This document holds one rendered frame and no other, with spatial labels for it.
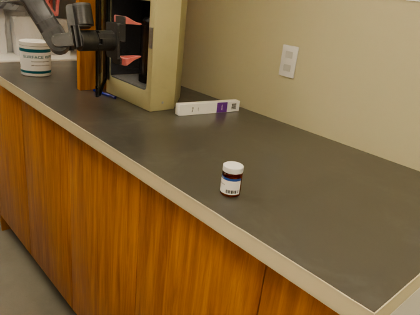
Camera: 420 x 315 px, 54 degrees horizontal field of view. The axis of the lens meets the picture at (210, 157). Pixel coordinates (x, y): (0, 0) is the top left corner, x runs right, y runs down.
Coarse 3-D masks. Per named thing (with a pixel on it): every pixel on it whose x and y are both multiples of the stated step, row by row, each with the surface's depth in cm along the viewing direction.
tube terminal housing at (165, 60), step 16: (160, 0) 138; (176, 0) 143; (160, 16) 141; (176, 16) 145; (160, 32) 143; (176, 32) 147; (160, 48) 145; (176, 48) 150; (160, 64) 147; (176, 64) 152; (112, 80) 167; (160, 80) 150; (176, 80) 157; (128, 96) 160; (144, 96) 152; (160, 96) 152; (176, 96) 163
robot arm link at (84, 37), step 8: (80, 24) 114; (88, 24) 115; (80, 32) 114; (88, 32) 115; (96, 32) 116; (80, 40) 114; (88, 40) 114; (96, 40) 116; (80, 48) 116; (88, 48) 116; (96, 48) 118
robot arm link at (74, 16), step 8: (72, 8) 113; (80, 8) 113; (88, 8) 114; (72, 16) 114; (80, 16) 113; (88, 16) 114; (72, 24) 114; (56, 40) 111; (64, 40) 112; (72, 40) 112; (72, 48) 117
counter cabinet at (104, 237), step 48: (0, 96) 193; (0, 144) 207; (48, 144) 158; (0, 192) 223; (48, 192) 167; (96, 192) 134; (144, 192) 112; (48, 240) 178; (96, 240) 141; (144, 240) 116; (192, 240) 99; (96, 288) 148; (144, 288) 121; (192, 288) 103; (240, 288) 89; (288, 288) 79
